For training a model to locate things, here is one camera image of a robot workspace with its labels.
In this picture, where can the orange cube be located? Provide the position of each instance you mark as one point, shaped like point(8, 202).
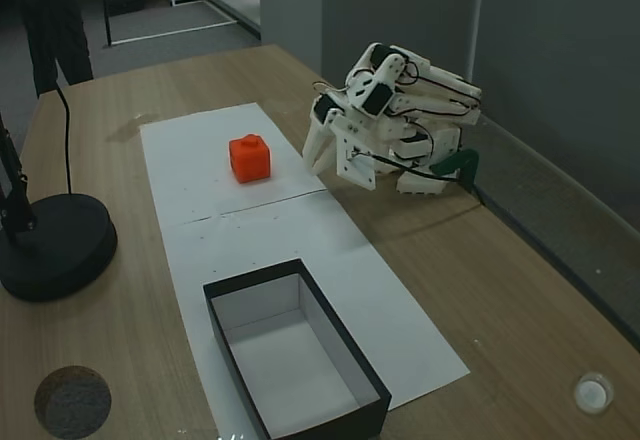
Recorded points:
point(250, 160)

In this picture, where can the black box white inside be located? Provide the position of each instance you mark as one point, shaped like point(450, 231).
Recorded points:
point(300, 350)

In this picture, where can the white paper sheet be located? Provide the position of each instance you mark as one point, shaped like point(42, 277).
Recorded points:
point(350, 270)
point(190, 160)

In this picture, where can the green table clamp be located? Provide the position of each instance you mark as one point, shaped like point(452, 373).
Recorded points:
point(457, 161)

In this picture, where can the black metal pole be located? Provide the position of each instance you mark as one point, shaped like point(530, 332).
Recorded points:
point(107, 5)

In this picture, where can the black round stand base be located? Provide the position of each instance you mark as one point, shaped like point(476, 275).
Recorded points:
point(60, 245)

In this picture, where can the person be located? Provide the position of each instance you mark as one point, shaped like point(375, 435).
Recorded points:
point(55, 25)

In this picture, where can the white round cap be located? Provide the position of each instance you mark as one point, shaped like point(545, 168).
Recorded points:
point(593, 393)

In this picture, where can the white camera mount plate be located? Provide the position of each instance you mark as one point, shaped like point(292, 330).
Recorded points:
point(357, 165)

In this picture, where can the grey desk edge rail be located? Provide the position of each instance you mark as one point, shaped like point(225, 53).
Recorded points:
point(575, 210)

